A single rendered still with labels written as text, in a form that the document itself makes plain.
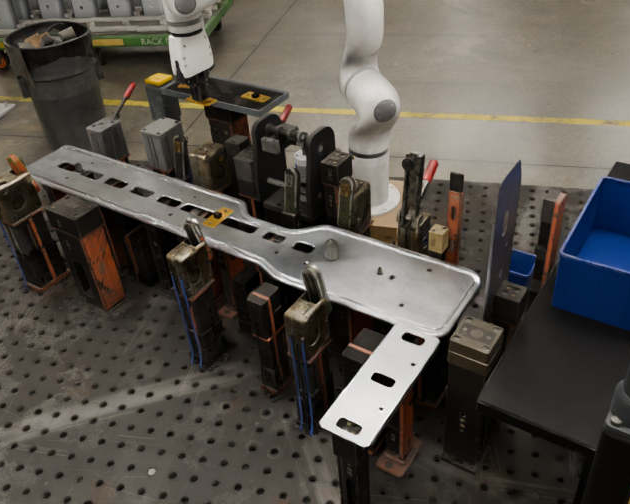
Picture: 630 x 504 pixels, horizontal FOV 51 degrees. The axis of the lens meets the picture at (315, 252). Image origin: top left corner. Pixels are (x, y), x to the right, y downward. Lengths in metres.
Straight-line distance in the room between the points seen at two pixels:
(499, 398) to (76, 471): 0.93
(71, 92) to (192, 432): 2.96
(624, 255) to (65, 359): 1.38
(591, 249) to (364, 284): 0.49
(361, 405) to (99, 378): 0.81
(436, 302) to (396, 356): 0.17
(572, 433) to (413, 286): 0.46
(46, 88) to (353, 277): 3.07
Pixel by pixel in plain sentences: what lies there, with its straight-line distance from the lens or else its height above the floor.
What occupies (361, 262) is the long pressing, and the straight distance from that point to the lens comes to 1.49.
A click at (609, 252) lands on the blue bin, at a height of 1.03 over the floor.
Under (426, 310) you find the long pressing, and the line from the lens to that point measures 1.37.
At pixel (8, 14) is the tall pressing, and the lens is 6.10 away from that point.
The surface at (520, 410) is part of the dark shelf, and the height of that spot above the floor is 1.03.
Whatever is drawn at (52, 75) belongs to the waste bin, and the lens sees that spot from 4.19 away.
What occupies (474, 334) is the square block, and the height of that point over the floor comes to 1.06.
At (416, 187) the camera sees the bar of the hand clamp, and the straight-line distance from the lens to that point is 1.47.
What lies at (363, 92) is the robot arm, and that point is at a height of 1.19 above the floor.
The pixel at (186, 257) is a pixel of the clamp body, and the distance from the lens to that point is 1.51.
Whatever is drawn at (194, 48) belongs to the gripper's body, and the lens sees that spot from 1.68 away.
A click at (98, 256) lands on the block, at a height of 0.89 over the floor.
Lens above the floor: 1.93
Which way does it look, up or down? 37 degrees down
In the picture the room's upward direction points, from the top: 5 degrees counter-clockwise
